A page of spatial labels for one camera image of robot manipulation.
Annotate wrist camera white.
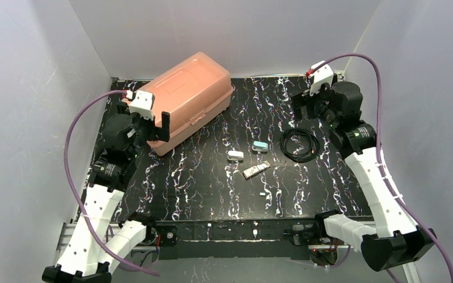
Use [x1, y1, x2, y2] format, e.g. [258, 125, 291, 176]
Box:
[305, 61, 335, 97]
[126, 90, 155, 121]

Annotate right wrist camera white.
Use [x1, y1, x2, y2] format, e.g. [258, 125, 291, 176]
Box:
[305, 61, 335, 97]

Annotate small white stapler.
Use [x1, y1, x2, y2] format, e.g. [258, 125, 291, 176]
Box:
[227, 150, 244, 162]

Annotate aluminium front rail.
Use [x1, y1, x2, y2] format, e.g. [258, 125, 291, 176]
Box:
[56, 221, 411, 251]

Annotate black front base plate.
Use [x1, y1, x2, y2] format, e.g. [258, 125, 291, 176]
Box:
[119, 218, 352, 261]

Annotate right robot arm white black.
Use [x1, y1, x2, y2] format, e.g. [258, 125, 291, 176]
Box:
[291, 81, 434, 271]

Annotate staple tray with staples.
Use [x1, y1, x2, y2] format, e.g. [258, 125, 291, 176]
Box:
[242, 162, 271, 179]

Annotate pink translucent plastic box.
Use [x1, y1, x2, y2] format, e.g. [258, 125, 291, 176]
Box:
[134, 52, 233, 156]

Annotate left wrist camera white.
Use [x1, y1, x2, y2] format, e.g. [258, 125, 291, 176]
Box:
[126, 90, 155, 121]

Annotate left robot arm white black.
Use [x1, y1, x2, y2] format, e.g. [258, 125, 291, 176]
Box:
[42, 112, 176, 282]

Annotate coiled black cable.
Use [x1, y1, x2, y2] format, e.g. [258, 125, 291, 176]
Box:
[280, 128, 322, 164]

